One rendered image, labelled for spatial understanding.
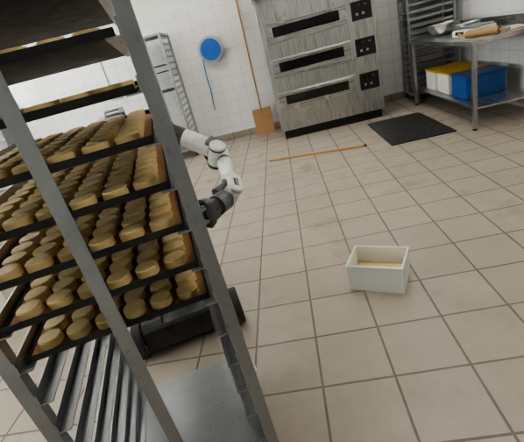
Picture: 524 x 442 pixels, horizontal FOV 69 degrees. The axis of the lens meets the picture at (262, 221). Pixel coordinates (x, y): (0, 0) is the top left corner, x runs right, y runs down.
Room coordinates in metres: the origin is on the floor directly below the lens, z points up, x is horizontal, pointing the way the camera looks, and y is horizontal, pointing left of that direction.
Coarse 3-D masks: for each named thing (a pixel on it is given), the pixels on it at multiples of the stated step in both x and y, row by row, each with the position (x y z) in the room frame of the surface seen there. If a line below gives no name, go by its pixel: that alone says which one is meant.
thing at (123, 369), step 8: (120, 352) 1.18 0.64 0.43; (120, 360) 1.14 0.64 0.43; (120, 368) 1.11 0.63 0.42; (128, 368) 1.11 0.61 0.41; (120, 376) 1.08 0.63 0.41; (120, 384) 1.04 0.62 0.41; (120, 392) 1.00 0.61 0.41; (120, 400) 0.97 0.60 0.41; (120, 408) 0.94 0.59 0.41; (112, 416) 0.89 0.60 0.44; (120, 416) 0.90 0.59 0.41; (112, 424) 0.85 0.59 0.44; (120, 424) 0.87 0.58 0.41; (112, 432) 0.83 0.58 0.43; (120, 432) 0.84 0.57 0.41; (112, 440) 0.81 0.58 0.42; (120, 440) 0.81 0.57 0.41
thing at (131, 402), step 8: (128, 376) 1.14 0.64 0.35; (128, 384) 1.10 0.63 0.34; (136, 384) 1.12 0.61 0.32; (128, 392) 1.07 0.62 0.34; (136, 392) 1.08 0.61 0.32; (128, 400) 1.04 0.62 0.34; (136, 400) 1.04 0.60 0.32; (128, 408) 1.01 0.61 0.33; (136, 408) 1.01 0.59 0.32; (128, 416) 0.98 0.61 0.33; (136, 416) 0.97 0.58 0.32; (128, 424) 0.94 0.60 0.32; (136, 424) 0.94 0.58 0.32; (128, 432) 0.92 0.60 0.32; (128, 440) 0.89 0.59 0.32
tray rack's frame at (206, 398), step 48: (144, 48) 0.71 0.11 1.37; (0, 96) 0.68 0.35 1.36; (48, 192) 0.68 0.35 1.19; (192, 192) 0.71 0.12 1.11; (96, 288) 0.68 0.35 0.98; (240, 336) 0.71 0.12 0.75; (144, 384) 0.68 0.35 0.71; (192, 384) 1.22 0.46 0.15; (48, 432) 0.63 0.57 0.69; (192, 432) 1.00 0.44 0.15; (240, 432) 0.94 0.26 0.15
